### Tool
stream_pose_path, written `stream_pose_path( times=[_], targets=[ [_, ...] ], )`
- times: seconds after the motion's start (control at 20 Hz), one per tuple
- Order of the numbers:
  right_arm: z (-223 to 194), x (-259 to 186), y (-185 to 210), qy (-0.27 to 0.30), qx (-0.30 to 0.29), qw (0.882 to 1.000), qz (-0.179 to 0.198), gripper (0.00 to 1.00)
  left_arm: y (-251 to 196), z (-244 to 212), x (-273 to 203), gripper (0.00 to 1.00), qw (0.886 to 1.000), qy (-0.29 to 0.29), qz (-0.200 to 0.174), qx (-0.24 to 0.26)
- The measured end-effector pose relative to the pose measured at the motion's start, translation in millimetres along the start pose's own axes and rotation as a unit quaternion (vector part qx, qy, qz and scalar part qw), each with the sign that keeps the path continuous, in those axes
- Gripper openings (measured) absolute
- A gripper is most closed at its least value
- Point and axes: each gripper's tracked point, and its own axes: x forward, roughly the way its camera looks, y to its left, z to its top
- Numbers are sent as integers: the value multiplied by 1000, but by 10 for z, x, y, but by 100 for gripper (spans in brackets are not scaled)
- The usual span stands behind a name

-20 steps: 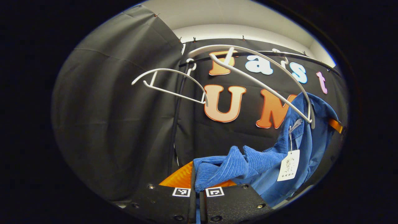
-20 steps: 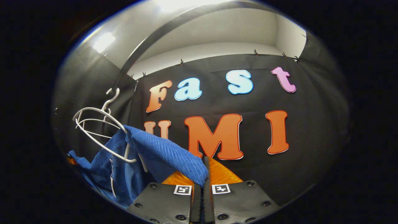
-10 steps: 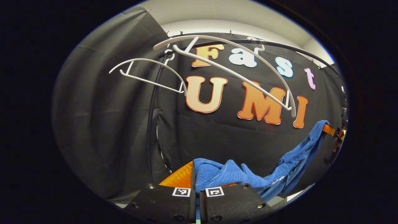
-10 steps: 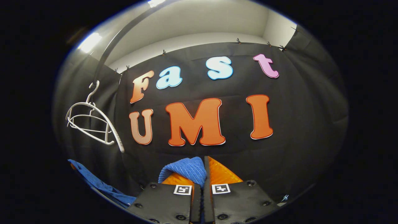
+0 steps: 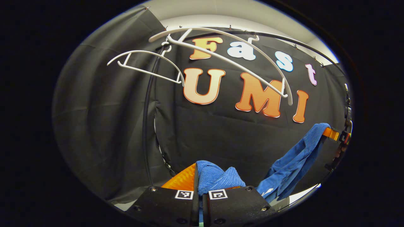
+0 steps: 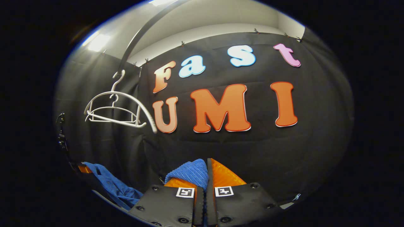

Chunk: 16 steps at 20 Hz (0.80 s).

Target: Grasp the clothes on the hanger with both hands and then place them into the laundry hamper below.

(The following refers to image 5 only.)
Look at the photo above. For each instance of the white plastic hanger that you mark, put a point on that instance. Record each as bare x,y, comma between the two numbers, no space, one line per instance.
156,37
142,51

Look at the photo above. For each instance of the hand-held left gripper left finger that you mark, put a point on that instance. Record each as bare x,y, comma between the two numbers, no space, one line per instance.
164,206

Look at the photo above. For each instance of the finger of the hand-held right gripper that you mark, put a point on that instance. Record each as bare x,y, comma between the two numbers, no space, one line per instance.
331,134

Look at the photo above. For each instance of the black backdrop cloth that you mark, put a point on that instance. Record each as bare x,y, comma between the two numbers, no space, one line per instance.
227,135
104,126

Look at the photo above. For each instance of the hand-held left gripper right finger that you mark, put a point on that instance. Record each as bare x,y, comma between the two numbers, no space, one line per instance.
236,205

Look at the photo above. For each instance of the row of small backdrop clips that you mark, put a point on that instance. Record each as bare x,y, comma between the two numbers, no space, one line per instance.
230,27

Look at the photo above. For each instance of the black metal clothes rack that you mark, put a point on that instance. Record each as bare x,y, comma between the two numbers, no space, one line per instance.
144,126

